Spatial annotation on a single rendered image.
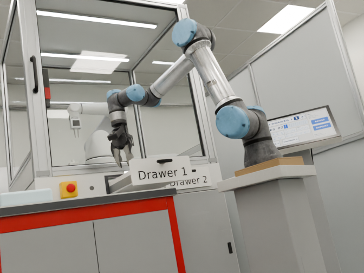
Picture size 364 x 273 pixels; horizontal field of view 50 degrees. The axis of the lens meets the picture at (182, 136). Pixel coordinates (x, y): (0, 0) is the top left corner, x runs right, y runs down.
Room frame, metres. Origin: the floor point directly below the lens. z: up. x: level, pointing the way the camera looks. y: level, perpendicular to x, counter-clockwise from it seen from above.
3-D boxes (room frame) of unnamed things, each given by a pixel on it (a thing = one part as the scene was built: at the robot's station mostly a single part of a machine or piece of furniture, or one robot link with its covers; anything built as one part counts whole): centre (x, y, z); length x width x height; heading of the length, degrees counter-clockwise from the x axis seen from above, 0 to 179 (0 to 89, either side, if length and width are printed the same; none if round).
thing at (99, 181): (2.40, 0.50, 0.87); 1.02 x 0.95 x 0.14; 122
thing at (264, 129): (1.53, -0.28, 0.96); 0.13 x 0.12 x 0.14; 146
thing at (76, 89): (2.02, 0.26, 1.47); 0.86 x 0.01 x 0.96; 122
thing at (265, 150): (1.54, -0.29, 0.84); 0.15 x 0.15 x 0.10
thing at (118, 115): (1.74, 0.28, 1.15); 0.08 x 0.08 x 0.05
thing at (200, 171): (2.13, 0.01, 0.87); 0.29 x 0.02 x 0.11; 122
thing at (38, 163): (2.40, 0.50, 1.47); 1.02 x 0.95 x 1.04; 122
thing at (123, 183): (1.88, 0.22, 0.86); 0.40 x 0.26 x 0.06; 32
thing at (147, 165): (1.70, 0.11, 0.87); 0.29 x 0.02 x 0.11; 122
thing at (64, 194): (1.78, 0.55, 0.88); 0.07 x 0.05 x 0.07; 122
